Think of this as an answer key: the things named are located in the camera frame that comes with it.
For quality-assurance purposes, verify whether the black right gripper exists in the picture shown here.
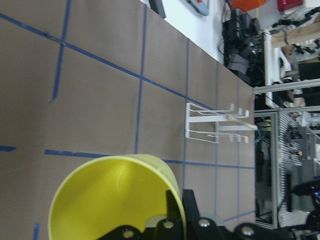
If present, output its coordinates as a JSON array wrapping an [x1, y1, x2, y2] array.
[[292, 177, 320, 197]]

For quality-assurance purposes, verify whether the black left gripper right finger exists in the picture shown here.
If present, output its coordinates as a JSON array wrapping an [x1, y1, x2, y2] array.
[[182, 189, 293, 240]]

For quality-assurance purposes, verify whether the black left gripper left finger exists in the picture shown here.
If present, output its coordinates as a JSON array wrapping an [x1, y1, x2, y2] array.
[[100, 190, 185, 240]]

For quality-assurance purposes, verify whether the yellow cup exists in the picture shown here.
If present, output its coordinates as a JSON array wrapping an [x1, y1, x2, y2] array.
[[48, 154, 186, 240]]

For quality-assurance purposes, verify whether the white wire cup rack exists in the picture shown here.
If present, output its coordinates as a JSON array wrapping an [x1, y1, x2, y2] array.
[[184, 102, 258, 144]]

